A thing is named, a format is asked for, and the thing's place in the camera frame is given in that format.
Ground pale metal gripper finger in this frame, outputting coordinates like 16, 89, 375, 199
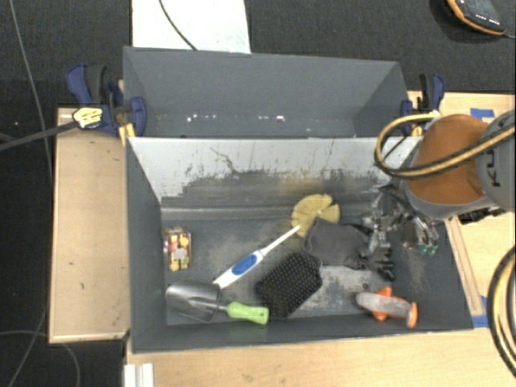
360, 230, 394, 270
360, 211, 389, 233

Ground yellow ribbed round slice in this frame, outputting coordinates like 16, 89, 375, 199
290, 193, 341, 239

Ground clear and orange plastic tool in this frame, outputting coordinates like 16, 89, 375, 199
355, 285, 419, 330

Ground black hairbrush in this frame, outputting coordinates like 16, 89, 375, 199
254, 251, 324, 320

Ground white and blue electric toothbrush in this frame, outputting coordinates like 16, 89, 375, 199
212, 224, 302, 290

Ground grey metal bin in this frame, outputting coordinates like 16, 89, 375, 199
122, 46, 475, 354

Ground small colourful printed box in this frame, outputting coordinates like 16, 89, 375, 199
162, 226, 193, 273

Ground pale wood board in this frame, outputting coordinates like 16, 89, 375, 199
48, 106, 131, 344

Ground metal trowel with green handle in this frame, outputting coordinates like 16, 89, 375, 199
164, 281, 270, 326

